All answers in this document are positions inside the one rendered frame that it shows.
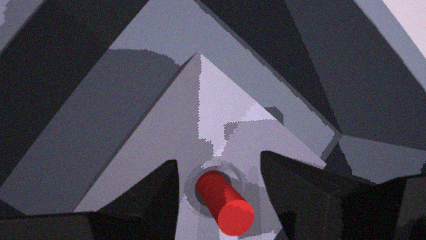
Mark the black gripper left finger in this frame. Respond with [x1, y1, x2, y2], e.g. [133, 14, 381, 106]
[0, 160, 179, 240]

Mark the red peg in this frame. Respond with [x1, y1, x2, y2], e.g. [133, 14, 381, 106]
[195, 170, 254, 236]

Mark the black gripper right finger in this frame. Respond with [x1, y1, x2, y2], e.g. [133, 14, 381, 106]
[260, 151, 426, 240]

